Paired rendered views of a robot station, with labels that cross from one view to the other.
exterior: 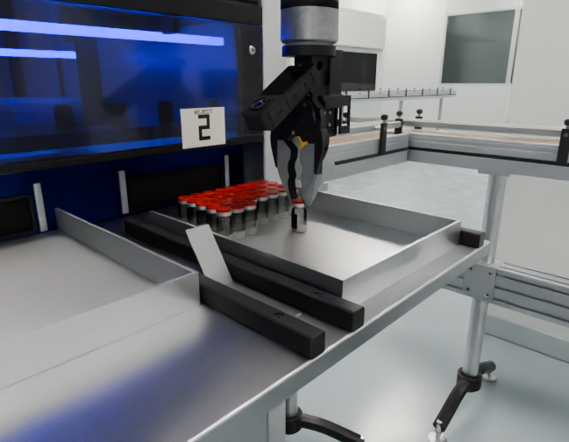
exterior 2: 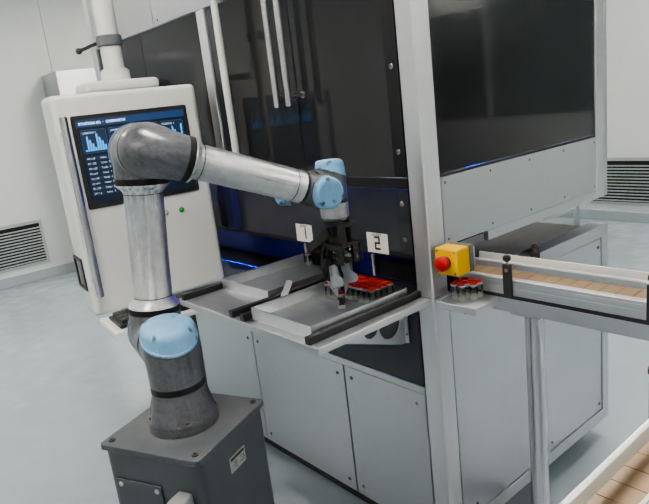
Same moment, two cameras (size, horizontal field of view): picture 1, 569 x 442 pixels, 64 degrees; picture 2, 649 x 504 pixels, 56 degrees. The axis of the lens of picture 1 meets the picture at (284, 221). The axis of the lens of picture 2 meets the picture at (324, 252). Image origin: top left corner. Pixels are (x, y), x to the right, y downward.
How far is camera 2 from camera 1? 1.81 m
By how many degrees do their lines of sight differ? 93
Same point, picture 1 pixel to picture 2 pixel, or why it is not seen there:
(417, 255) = (283, 323)
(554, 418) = not seen: outside the picture
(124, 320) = (253, 293)
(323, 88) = (337, 239)
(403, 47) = not seen: outside the picture
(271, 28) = (413, 191)
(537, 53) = not seen: outside the picture
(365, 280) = (259, 314)
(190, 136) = (371, 246)
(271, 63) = (415, 212)
